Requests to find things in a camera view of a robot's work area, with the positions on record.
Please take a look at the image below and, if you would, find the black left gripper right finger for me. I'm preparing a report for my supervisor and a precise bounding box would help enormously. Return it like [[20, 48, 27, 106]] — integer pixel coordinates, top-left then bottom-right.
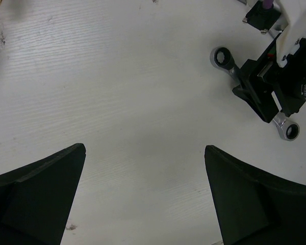
[[205, 145, 306, 244]]

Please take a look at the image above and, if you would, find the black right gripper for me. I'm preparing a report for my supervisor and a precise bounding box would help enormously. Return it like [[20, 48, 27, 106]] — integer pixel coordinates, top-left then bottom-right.
[[232, 38, 306, 123]]

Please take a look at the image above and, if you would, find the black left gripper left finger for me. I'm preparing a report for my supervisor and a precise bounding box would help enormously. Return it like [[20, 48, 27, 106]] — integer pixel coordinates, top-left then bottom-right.
[[0, 143, 86, 244]]

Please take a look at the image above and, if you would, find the large silver ratchet wrench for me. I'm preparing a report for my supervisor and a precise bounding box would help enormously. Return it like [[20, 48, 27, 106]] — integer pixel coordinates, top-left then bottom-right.
[[210, 46, 300, 141]]

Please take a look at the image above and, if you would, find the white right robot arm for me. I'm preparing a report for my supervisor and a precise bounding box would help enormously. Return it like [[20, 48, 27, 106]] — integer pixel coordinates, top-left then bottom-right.
[[224, 1, 306, 123]]

